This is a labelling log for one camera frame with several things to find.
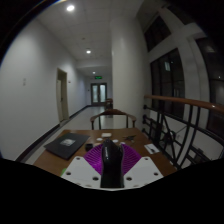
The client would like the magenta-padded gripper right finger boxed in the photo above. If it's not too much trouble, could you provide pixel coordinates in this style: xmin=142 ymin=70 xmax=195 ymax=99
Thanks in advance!
xmin=119 ymin=143 xmax=165 ymax=190

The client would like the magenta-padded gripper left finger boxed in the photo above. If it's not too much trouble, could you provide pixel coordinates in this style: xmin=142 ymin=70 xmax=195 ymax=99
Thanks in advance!
xmin=61 ymin=143 xmax=105 ymax=190

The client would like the black computer mouse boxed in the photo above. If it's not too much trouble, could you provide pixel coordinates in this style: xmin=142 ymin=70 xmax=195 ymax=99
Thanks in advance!
xmin=99 ymin=138 xmax=126 ymax=190

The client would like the white paper card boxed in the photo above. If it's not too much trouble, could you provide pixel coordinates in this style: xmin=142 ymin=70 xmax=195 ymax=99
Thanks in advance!
xmin=143 ymin=143 xmax=161 ymax=155

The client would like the black closed laptop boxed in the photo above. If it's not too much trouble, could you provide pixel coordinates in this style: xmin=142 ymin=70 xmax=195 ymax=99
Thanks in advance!
xmin=43 ymin=132 xmax=91 ymax=161

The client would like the dark key bunch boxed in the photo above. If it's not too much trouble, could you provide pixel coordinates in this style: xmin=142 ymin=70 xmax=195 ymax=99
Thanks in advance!
xmin=122 ymin=134 xmax=138 ymax=144

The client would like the black railing with wooden handrail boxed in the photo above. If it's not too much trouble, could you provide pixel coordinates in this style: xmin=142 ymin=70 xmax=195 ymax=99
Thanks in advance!
xmin=142 ymin=94 xmax=224 ymax=170

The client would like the wooden armchair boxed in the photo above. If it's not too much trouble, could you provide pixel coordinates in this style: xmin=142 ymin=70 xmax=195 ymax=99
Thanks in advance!
xmin=89 ymin=108 xmax=138 ymax=131

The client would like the dark wooden chair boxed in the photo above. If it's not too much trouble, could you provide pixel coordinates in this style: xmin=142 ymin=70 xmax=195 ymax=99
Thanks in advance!
xmin=104 ymin=97 xmax=114 ymax=111

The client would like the beige side door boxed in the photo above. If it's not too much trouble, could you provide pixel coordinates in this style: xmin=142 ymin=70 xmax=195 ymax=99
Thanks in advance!
xmin=55 ymin=67 xmax=70 ymax=124

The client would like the glass double door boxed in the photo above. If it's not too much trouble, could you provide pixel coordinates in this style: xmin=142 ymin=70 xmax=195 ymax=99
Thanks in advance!
xmin=90 ymin=82 xmax=108 ymax=104

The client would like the dark framed window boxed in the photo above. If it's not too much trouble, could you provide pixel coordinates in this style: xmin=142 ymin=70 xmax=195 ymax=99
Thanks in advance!
xmin=143 ymin=14 xmax=224 ymax=141

